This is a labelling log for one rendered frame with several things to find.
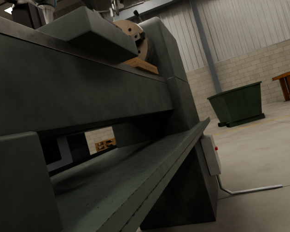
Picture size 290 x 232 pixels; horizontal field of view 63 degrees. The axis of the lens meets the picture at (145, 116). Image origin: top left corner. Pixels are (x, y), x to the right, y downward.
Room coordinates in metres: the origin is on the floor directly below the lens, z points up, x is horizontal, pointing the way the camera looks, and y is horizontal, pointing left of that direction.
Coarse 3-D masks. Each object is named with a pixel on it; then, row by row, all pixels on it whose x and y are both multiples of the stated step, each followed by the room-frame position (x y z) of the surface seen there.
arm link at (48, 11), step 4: (44, 0) 1.57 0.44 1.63; (48, 0) 1.59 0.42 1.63; (52, 0) 1.62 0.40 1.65; (36, 4) 1.60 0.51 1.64; (40, 4) 1.57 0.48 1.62; (44, 4) 1.57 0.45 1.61; (48, 4) 1.59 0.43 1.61; (52, 4) 1.62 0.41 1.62; (56, 4) 1.68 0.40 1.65; (44, 8) 1.59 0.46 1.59; (48, 8) 1.60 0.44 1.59; (52, 8) 1.62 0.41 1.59; (44, 12) 1.59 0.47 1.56; (48, 12) 1.60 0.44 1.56; (52, 12) 1.64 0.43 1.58; (44, 16) 1.59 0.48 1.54; (48, 16) 1.60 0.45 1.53; (52, 16) 1.63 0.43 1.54; (48, 20) 1.60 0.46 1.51; (52, 20) 1.62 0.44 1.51
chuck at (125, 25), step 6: (120, 24) 1.28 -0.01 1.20; (126, 24) 1.27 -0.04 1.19; (132, 24) 1.26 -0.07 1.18; (126, 30) 1.27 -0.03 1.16; (132, 30) 1.26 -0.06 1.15; (138, 30) 1.25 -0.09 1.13; (144, 30) 1.31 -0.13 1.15; (144, 42) 1.25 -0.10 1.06; (150, 42) 1.30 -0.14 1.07; (138, 48) 1.26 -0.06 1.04; (144, 48) 1.25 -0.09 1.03; (150, 48) 1.29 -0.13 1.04; (144, 54) 1.25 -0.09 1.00; (150, 54) 1.30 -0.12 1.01; (144, 60) 1.26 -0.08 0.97; (150, 60) 1.33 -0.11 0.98
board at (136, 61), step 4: (128, 60) 0.91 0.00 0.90; (132, 60) 0.91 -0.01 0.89; (136, 60) 0.90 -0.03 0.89; (140, 60) 0.95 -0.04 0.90; (128, 64) 0.91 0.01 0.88; (132, 64) 0.91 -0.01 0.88; (136, 64) 0.90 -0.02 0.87; (140, 64) 0.93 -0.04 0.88; (144, 64) 0.99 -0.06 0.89; (148, 64) 1.05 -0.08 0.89; (140, 68) 0.94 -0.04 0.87; (144, 68) 0.97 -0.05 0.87; (148, 68) 1.03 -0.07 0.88; (152, 68) 1.10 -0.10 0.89; (156, 68) 1.17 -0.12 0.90; (152, 72) 1.09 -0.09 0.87; (156, 72) 1.14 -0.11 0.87
